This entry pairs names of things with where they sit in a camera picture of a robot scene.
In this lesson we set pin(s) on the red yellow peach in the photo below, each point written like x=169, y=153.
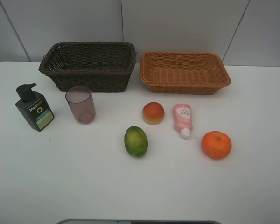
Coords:
x=153, y=113

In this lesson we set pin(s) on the green mango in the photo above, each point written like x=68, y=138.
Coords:
x=136, y=142

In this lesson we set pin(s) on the pink squeeze bottle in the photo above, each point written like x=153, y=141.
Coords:
x=183, y=120

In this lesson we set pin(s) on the translucent pink plastic cup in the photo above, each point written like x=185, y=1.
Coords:
x=81, y=104

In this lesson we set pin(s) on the orange tangerine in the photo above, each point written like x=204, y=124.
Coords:
x=216, y=145

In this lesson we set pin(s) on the dark green pump bottle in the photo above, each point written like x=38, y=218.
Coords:
x=33, y=107

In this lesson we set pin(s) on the light orange wicker basket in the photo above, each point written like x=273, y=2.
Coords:
x=183, y=73

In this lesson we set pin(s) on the dark brown wicker basket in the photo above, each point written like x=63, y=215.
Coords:
x=101, y=66

